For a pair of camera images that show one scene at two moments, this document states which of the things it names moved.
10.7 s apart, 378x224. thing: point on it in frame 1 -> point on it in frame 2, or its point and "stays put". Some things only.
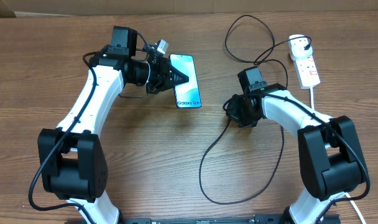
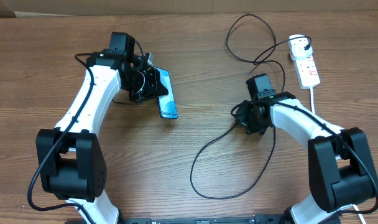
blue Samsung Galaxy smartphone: (188, 93) -> (166, 104)
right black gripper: (233, 114) -> (242, 118)
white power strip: (306, 70) stays put
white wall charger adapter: (296, 44) stays put
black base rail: (258, 219) stays put
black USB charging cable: (229, 122) -> (273, 48)
